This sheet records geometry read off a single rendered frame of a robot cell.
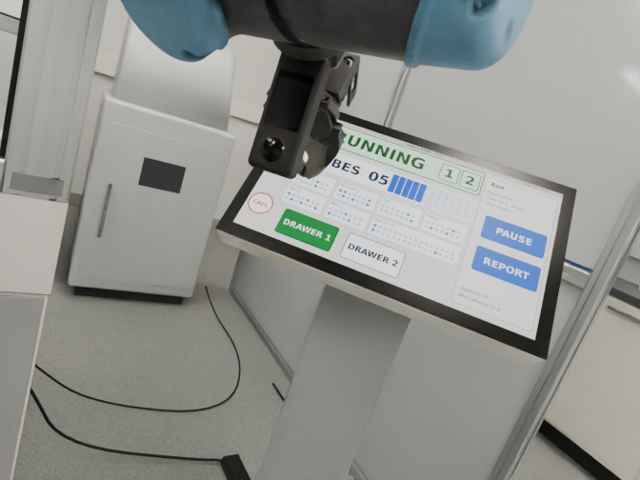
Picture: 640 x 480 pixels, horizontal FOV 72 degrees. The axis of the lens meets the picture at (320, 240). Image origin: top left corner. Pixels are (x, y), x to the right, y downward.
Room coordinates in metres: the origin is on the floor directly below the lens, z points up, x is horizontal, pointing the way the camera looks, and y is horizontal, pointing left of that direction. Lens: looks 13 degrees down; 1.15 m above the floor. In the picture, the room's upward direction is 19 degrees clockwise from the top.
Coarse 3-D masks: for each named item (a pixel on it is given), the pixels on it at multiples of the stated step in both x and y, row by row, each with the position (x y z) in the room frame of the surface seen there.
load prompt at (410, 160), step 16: (352, 144) 0.79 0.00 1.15; (368, 144) 0.80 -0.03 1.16; (384, 144) 0.80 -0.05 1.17; (384, 160) 0.77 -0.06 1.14; (400, 160) 0.78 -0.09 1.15; (416, 160) 0.78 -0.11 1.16; (432, 160) 0.78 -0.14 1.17; (432, 176) 0.76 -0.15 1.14; (448, 176) 0.76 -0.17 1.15; (464, 176) 0.77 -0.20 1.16; (480, 176) 0.77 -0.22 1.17
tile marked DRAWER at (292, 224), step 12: (288, 216) 0.69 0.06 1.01; (300, 216) 0.69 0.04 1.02; (276, 228) 0.67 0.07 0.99; (288, 228) 0.67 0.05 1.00; (300, 228) 0.67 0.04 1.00; (312, 228) 0.68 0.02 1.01; (324, 228) 0.68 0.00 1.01; (336, 228) 0.68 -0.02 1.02; (300, 240) 0.66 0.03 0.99; (312, 240) 0.66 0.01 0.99; (324, 240) 0.66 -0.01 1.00
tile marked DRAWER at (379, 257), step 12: (348, 240) 0.67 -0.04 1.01; (360, 240) 0.67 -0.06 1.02; (372, 240) 0.67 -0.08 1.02; (348, 252) 0.65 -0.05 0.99; (360, 252) 0.65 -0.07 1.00; (372, 252) 0.66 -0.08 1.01; (384, 252) 0.66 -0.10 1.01; (396, 252) 0.66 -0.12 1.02; (360, 264) 0.64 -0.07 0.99; (372, 264) 0.64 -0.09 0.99; (384, 264) 0.64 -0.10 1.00; (396, 264) 0.65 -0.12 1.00; (396, 276) 0.63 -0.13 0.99
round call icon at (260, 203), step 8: (256, 192) 0.71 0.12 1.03; (264, 192) 0.71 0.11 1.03; (248, 200) 0.70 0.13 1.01; (256, 200) 0.70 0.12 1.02; (264, 200) 0.70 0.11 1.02; (272, 200) 0.70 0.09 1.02; (248, 208) 0.69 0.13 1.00; (256, 208) 0.69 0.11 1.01; (264, 208) 0.69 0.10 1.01; (264, 216) 0.68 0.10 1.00
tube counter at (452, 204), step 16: (368, 176) 0.75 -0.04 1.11; (384, 176) 0.75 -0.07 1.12; (400, 176) 0.75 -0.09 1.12; (400, 192) 0.73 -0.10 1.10; (416, 192) 0.74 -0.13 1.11; (432, 192) 0.74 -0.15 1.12; (448, 192) 0.74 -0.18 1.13; (432, 208) 0.72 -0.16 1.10; (448, 208) 0.72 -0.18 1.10; (464, 208) 0.72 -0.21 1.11
